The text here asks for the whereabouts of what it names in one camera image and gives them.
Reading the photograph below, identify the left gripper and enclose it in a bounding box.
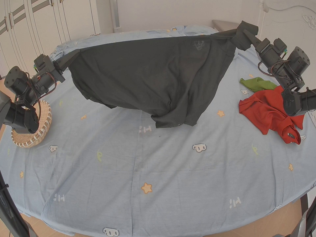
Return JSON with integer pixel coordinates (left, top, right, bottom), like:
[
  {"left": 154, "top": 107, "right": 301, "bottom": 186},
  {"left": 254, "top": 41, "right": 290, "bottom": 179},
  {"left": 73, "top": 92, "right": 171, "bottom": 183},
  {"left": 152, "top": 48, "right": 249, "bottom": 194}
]
[{"left": 32, "top": 50, "right": 81, "bottom": 94}]

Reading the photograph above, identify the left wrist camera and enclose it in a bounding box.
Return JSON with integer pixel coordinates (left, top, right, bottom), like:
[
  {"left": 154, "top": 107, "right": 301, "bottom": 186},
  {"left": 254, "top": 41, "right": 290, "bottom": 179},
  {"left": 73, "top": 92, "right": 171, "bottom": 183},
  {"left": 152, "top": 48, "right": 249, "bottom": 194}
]
[{"left": 33, "top": 54, "right": 51, "bottom": 71}]

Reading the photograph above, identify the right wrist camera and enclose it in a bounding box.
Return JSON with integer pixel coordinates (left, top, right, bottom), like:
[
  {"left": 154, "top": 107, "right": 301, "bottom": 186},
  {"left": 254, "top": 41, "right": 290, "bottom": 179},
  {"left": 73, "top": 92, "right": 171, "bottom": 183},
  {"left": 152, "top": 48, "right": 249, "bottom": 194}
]
[{"left": 273, "top": 38, "right": 288, "bottom": 57}]

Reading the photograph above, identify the grey bedside table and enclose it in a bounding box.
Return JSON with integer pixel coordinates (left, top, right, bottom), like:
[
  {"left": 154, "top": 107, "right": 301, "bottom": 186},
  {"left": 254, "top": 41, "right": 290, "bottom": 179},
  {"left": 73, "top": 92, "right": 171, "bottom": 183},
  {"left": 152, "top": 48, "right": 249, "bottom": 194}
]
[{"left": 212, "top": 20, "right": 253, "bottom": 38}]

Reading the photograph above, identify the bed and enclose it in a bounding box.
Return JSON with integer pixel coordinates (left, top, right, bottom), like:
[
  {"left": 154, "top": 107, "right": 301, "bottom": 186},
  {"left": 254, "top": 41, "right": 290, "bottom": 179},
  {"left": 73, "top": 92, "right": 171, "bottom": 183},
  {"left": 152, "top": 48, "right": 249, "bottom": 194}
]
[{"left": 0, "top": 0, "right": 316, "bottom": 237}]

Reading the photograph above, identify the pale blue quilt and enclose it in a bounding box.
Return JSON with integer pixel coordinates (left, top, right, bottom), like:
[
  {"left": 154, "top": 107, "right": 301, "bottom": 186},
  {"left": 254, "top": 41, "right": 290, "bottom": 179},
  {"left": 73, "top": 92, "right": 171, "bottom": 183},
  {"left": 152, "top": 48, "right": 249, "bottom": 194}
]
[{"left": 49, "top": 25, "right": 239, "bottom": 62}]

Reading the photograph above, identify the red garment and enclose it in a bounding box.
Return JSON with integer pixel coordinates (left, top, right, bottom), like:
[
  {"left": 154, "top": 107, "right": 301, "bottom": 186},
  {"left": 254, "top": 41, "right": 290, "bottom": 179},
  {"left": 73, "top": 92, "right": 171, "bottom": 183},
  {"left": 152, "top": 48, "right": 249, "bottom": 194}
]
[{"left": 238, "top": 86, "right": 306, "bottom": 145}]

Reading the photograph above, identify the round woven basket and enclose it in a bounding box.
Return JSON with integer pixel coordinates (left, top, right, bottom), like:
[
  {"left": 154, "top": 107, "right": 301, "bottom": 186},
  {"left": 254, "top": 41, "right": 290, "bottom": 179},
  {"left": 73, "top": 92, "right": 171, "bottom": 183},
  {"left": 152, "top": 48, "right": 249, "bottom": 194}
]
[{"left": 11, "top": 100, "right": 53, "bottom": 148}]

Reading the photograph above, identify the white wardrobe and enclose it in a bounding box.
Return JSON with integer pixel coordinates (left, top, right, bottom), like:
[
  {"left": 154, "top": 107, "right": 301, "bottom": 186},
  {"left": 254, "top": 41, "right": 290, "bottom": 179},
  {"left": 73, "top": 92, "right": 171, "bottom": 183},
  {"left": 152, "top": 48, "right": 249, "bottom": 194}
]
[{"left": 0, "top": 0, "right": 101, "bottom": 88}]

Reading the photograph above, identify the grey vertical wall duct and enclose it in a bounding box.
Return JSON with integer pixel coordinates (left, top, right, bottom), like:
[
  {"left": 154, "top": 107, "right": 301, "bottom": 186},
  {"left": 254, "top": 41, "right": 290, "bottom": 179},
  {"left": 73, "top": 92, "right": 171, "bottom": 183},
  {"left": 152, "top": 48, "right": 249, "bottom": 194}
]
[{"left": 109, "top": 0, "right": 122, "bottom": 33}]

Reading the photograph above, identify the green garment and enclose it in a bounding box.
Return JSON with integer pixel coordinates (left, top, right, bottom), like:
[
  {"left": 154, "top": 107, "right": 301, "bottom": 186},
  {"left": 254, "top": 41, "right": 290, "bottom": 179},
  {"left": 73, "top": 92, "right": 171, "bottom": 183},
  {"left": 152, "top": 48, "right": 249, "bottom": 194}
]
[{"left": 239, "top": 77, "right": 278, "bottom": 93}]

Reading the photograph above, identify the black shirt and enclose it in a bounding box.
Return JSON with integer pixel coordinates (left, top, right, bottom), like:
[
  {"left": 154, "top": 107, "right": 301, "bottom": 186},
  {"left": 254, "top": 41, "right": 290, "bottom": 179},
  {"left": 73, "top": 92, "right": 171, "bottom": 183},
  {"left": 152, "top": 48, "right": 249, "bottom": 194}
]
[{"left": 70, "top": 21, "right": 259, "bottom": 129}]

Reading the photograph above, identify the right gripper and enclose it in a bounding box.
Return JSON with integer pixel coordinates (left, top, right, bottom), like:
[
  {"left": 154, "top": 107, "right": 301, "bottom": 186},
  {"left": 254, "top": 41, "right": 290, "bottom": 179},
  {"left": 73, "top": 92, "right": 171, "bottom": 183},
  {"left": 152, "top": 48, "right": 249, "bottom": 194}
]
[{"left": 243, "top": 29, "right": 285, "bottom": 65}]

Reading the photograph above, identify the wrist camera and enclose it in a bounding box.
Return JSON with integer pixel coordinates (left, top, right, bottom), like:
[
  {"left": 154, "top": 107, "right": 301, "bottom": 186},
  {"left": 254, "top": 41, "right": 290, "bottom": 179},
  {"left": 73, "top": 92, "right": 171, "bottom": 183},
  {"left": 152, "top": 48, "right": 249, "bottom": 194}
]
[
  {"left": 273, "top": 38, "right": 288, "bottom": 57},
  {"left": 33, "top": 54, "right": 51, "bottom": 71}
]

